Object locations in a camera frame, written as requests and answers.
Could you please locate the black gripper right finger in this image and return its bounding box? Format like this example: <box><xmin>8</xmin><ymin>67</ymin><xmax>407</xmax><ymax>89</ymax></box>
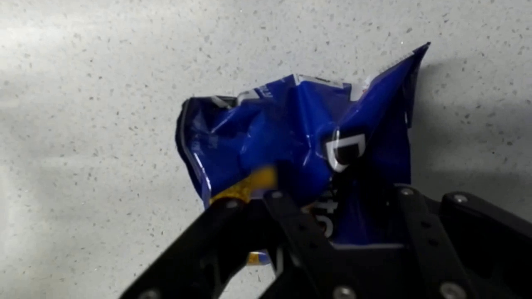
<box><xmin>363</xmin><ymin>185</ymin><xmax>532</xmax><ymax>299</ymax></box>

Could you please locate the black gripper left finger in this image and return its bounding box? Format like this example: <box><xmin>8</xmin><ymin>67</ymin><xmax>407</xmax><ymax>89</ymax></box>
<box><xmin>117</xmin><ymin>190</ymin><xmax>367</xmax><ymax>299</ymax></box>

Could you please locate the blue snack bag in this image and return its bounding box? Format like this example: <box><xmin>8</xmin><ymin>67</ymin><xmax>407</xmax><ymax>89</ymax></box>
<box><xmin>174</xmin><ymin>42</ymin><xmax>432</xmax><ymax>268</ymax></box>

